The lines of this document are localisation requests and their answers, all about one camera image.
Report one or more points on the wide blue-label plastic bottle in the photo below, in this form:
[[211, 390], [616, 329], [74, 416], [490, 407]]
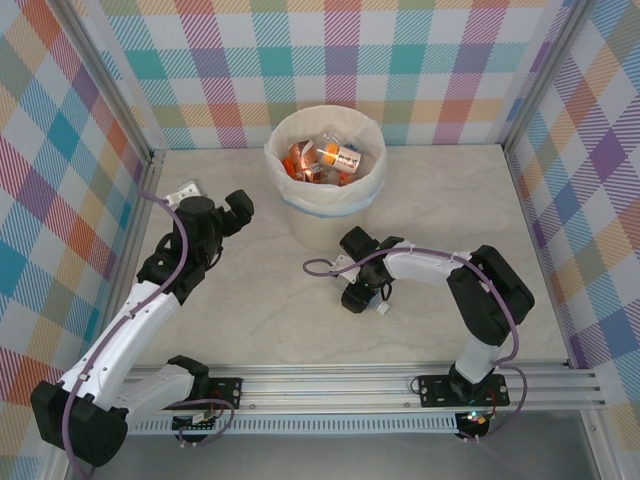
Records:
[[383, 309]]

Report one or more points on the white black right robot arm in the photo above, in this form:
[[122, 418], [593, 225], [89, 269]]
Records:
[[425, 265]]

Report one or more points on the white plastic bin liner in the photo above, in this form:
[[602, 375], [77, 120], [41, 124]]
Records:
[[275, 155]]

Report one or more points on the beige waste bin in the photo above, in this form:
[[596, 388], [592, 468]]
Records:
[[320, 232]]

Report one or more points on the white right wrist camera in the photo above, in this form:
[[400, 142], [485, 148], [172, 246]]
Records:
[[345, 261]]

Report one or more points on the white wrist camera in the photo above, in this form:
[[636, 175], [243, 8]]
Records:
[[189, 190], [345, 261]]

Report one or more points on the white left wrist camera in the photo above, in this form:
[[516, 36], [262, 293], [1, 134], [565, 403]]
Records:
[[189, 190]]

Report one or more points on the aluminium left side rail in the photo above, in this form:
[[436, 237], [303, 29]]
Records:
[[136, 235]]

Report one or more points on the aluminium rail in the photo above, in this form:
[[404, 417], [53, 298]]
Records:
[[325, 392], [136, 235]]

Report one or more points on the aluminium front rail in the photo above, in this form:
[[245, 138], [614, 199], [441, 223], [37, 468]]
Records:
[[325, 392]]

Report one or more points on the aluminium left corner post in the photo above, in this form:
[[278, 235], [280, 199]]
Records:
[[114, 75]]

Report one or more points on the aluminium corner post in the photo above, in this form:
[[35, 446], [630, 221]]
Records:
[[547, 75], [114, 75]]

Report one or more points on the aluminium right corner post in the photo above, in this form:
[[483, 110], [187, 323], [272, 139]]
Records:
[[547, 75]]

